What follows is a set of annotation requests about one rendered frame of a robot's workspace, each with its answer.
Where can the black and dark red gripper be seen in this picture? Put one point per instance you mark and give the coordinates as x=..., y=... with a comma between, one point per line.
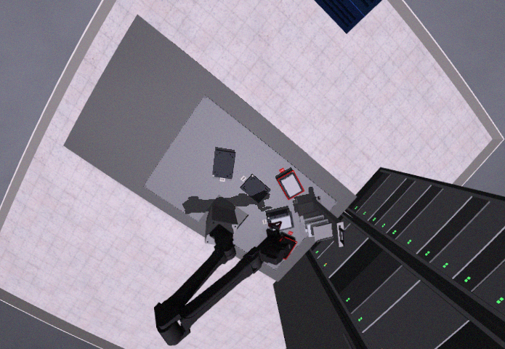
x=274, y=232

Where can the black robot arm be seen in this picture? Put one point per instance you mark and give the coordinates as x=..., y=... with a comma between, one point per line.
x=176, y=308

